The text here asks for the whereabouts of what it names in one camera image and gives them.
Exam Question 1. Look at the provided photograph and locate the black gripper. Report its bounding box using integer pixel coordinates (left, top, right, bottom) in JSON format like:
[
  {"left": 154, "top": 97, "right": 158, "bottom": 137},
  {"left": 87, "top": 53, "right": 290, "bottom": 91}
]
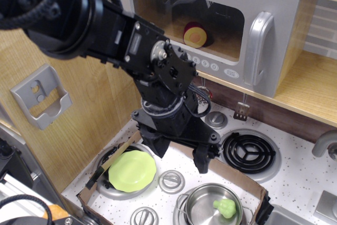
[{"left": 132, "top": 95, "right": 221, "bottom": 174}]

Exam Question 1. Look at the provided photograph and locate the grey toy microwave door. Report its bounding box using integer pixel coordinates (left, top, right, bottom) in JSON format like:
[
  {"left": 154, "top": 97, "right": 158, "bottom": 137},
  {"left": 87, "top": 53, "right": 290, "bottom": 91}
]
[{"left": 121, "top": 0, "right": 301, "bottom": 97}]

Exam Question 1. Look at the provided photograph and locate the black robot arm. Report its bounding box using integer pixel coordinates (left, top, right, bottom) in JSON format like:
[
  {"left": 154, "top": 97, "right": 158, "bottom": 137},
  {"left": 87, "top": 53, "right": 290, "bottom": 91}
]
[{"left": 1, "top": 0, "right": 221, "bottom": 174}]

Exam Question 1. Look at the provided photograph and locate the wooden microwave shelf cabinet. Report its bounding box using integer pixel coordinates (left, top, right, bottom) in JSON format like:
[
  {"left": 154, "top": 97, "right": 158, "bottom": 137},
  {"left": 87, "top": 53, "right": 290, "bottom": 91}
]
[{"left": 200, "top": 0, "right": 336, "bottom": 126}]

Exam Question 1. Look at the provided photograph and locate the grey stove knob centre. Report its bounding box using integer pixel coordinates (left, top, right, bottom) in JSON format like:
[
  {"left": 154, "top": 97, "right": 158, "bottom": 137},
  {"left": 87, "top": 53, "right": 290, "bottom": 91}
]
[{"left": 158, "top": 170, "right": 185, "bottom": 194}]

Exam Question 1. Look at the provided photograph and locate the grey stove knob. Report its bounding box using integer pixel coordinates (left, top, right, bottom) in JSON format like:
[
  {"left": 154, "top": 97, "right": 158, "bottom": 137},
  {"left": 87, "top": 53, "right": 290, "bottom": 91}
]
[
  {"left": 158, "top": 170, "right": 185, "bottom": 194},
  {"left": 205, "top": 111, "right": 228, "bottom": 129},
  {"left": 130, "top": 207, "right": 159, "bottom": 225}
]

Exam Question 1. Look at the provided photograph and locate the grey stove knob rear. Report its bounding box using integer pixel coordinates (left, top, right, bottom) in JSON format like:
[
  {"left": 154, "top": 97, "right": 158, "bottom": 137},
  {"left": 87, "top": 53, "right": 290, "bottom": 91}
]
[{"left": 205, "top": 111, "right": 228, "bottom": 129}]

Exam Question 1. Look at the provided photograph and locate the light green plastic plate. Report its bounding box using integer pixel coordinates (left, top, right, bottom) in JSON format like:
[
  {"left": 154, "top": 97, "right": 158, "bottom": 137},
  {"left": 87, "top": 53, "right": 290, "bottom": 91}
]
[{"left": 108, "top": 150, "right": 156, "bottom": 193}]

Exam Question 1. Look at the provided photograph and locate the stainless steel pot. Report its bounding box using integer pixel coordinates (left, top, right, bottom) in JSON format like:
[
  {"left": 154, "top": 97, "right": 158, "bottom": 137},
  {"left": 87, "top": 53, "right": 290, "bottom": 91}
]
[{"left": 172, "top": 183, "right": 258, "bottom": 224}]

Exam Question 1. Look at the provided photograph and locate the black rear right burner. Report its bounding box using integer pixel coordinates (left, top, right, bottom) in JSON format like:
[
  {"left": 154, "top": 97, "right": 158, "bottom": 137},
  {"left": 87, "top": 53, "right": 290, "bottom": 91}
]
[{"left": 223, "top": 132, "right": 276, "bottom": 174}]

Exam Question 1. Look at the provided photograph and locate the hanging toy spatula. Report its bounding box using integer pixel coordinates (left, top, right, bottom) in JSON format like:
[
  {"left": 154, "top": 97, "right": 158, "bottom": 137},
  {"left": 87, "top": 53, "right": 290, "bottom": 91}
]
[{"left": 233, "top": 93, "right": 250, "bottom": 121}]

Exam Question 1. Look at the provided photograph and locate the green toy broccoli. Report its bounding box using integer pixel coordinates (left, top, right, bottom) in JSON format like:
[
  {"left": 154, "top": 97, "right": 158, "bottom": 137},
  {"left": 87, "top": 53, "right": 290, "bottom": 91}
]
[{"left": 213, "top": 199, "right": 236, "bottom": 219}]

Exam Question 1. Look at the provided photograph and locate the grey stove knob front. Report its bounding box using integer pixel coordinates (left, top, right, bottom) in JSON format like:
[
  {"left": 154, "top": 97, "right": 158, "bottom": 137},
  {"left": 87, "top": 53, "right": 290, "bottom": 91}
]
[{"left": 130, "top": 207, "right": 159, "bottom": 225}]

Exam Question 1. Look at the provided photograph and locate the brown cardboard barrier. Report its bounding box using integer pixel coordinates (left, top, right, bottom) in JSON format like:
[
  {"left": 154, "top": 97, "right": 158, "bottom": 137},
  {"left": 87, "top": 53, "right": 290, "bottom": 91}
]
[{"left": 77, "top": 131, "right": 274, "bottom": 224}]

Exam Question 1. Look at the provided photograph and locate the red yellow toy food slice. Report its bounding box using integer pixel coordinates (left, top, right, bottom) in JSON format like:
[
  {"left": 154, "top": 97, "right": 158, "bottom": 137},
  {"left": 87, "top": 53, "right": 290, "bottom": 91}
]
[{"left": 183, "top": 22, "right": 207, "bottom": 48}]

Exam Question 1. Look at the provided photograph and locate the steel sink basin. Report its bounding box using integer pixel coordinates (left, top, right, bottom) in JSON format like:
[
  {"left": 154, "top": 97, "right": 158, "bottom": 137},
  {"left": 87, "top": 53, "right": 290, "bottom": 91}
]
[{"left": 265, "top": 203, "right": 337, "bottom": 225}]

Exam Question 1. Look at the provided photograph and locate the grey toy faucet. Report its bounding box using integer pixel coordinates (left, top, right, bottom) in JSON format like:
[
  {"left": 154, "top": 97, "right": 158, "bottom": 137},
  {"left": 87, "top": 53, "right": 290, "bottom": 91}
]
[{"left": 312, "top": 130, "right": 336, "bottom": 161}]

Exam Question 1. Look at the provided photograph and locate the grey wall phone holder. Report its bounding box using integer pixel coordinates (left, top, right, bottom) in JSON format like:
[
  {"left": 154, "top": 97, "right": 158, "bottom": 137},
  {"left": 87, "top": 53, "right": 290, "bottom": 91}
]
[{"left": 10, "top": 64, "right": 73, "bottom": 130}]

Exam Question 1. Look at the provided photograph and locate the black braided cable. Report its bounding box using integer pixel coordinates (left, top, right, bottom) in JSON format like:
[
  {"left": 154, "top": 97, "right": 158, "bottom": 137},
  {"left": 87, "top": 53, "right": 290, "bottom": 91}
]
[{"left": 0, "top": 0, "right": 60, "bottom": 30}]

